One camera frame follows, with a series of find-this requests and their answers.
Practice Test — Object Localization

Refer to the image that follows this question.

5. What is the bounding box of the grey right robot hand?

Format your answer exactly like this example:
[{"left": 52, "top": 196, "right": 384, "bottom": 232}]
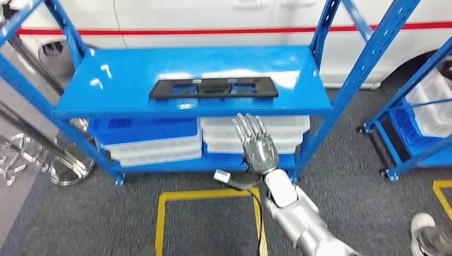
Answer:
[{"left": 232, "top": 113, "right": 280, "bottom": 175}]

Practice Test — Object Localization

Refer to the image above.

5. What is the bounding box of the black plastic frame part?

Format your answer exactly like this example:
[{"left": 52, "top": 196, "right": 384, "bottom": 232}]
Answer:
[{"left": 149, "top": 77, "right": 279, "bottom": 99}]

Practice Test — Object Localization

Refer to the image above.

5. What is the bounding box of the blue metal shelf rack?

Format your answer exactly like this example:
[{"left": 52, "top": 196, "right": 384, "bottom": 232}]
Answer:
[
  {"left": 0, "top": 0, "right": 421, "bottom": 187},
  {"left": 362, "top": 46, "right": 452, "bottom": 182}
]

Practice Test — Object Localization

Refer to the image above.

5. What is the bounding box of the yellow floor tape marking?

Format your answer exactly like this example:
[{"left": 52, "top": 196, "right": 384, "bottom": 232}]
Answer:
[{"left": 155, "top": 188, "right": 269, "bottom": 256}]

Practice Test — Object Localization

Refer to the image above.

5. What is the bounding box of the white car red stripe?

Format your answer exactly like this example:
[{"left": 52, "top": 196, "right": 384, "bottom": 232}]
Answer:
[{"left": 15, "top": 0, "right": 452, "bottom": 90}]

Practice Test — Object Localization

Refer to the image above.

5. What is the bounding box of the blue plastic crate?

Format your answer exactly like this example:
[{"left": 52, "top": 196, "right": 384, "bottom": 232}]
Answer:
[{"left": 390, "top": 100, "right": 452, "bottom": 167}]

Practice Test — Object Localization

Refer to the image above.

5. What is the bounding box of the person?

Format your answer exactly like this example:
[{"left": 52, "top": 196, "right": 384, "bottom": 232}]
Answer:
[{"left": 410, "top": 212, "right": 452, "bottom": 256}]

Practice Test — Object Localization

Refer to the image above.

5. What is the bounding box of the chrome stool base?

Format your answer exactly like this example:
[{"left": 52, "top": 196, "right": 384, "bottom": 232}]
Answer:
[{"left": 49, "top": 155, "right": 95, "bottom": 187}]

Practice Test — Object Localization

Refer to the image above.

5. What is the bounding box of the clear acrylic parts pile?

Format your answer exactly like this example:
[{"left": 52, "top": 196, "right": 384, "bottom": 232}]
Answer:
[{"left": 0, "top": 133, "right": 49, "bottom": 187}]

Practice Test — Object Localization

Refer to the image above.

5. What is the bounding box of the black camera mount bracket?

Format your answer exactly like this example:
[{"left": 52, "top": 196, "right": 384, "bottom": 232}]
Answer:
[{"left": 225, "top": 175, "right": 265, "bottom": 192}]

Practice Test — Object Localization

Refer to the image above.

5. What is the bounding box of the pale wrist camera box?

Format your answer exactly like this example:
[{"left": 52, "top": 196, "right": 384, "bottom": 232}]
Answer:
[{"left": 213, "top": 169, "right": 231, "bottom": 183}]

